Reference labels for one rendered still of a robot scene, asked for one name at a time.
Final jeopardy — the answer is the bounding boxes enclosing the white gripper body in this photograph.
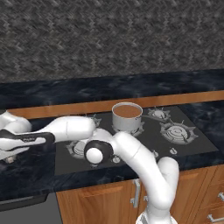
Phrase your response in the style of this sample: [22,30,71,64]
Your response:
[0,143,30,162]

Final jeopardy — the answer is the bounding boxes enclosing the steel saucepan with hot chocolate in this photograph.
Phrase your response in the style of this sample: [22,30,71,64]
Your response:
[111,101,156,134]

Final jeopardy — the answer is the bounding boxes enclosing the grey dishwasher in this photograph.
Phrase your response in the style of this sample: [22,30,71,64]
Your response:
[0,192,64,224]

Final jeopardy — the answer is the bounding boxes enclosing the black gas hob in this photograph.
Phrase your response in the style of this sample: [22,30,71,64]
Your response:
[29,105,220,177]

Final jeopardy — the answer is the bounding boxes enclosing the wooden drawer front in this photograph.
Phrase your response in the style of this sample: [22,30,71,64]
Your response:
[191,204,224,224]
[199,183,224,217]

